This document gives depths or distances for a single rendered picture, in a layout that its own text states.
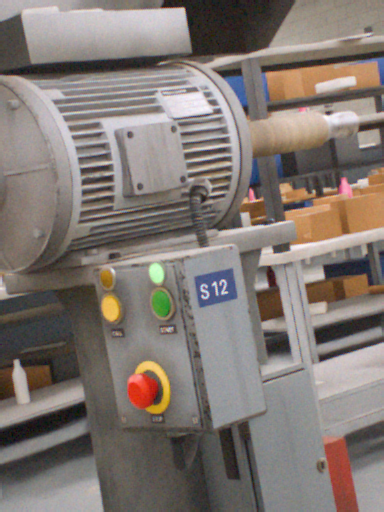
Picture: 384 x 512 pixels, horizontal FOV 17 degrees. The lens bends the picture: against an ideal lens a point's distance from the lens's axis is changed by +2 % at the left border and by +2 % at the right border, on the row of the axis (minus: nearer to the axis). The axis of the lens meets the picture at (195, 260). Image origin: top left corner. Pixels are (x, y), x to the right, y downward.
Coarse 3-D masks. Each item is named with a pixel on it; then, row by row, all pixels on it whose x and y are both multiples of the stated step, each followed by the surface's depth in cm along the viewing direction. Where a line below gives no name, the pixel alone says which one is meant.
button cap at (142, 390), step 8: (136, 376) 144; (144, 376) 144; (128, 384) 145; (136, 384) 144; (144, 384) 144; (152, 384) 144; (128, 392) 145; (136, 392) 144; (144, 392) 144; (152, 392) 144; (136, 400) 144; (144, 400) 144; (152, 400) 144
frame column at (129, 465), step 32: (256, 256) 182; (96, 320) 180; (256, 320) 183; (96, 352) 181; (96, 384) 182; (96, 416) 183; (96, 448) 184; (128, 448) 179; (160, 448) 174; (128, 480) 180; (160, 480) 175; (192, 480) 172
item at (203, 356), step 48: (96, 288) 151; (144, 288) 145; (192, 288) 141; (240, 288) 146; (144, 336) 146; (192, 336) 141; (240, 336) 145; (192, 384) 141; (240, 384) 145; (144, 432) 150; (192, 432) 143
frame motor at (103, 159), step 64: (192, 64) 185; (0, 128) 162; (64, 128) 160; (128, 128) 164; (192, 128) 175; (0, 192) 162; (64, 192) 159; (128, 192) 165; (0, 256) 166; (64, 256) 167
